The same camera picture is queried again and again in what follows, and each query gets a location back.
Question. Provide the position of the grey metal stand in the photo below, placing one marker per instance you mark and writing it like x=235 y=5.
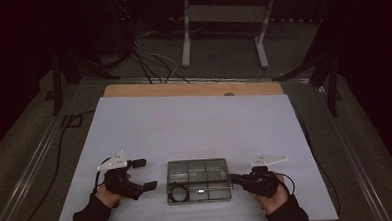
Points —
x=224 y=13

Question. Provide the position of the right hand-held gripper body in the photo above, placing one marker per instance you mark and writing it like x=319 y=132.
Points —
x=260 y=184

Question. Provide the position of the black tripod stand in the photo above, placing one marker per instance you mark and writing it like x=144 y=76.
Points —
x=57 y=93
x=332 y=91

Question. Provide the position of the metal floor rail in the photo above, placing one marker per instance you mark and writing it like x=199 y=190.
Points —
x=352 y=150
x=36 y=157

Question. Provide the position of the wooden table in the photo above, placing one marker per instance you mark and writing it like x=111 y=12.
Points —
x=183 y=89

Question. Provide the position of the small silver item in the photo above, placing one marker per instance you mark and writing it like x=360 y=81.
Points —
x=200 y=191

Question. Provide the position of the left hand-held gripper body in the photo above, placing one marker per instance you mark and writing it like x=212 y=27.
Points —
x=120 y=185

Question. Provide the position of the clear plastic compartment box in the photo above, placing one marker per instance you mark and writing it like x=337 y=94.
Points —
x=216 y=169

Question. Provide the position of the dark equipment with red light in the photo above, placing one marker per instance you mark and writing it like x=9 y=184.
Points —
x=123 y=13

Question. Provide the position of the person's left hand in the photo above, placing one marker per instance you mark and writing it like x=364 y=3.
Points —
x=104 y=196

